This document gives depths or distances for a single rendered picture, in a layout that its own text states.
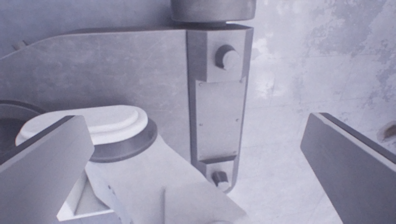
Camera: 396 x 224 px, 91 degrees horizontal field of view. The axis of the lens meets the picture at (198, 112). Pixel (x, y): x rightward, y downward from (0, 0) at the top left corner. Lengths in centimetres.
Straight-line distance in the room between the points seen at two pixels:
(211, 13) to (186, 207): 35
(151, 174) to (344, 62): 81
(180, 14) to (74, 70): 25
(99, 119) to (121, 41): 17
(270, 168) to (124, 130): 80
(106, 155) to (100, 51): 22
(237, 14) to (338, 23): 48
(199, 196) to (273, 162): 77
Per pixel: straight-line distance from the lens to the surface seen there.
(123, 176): 32
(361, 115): 115
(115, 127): 35
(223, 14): 44
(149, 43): 45
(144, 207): 28
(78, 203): 50
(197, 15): 44
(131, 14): 62
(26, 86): 54
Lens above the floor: 61
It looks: 60 degrees down
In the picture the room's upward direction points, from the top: 157 degrees clockwise
